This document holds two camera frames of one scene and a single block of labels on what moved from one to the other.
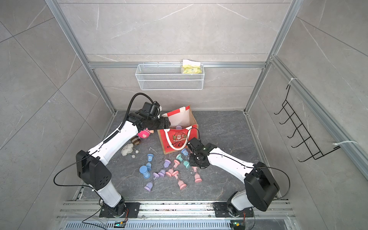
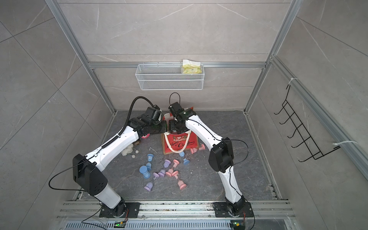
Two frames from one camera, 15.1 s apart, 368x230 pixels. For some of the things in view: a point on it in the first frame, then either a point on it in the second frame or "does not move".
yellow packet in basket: [189, 67] does not move
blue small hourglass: [184, 151] -> [185, 161]
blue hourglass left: [150, 159] does not move
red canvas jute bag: [183, 128] does not move
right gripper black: [192, 163] -> [172, 125]
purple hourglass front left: [148, 186] does not move
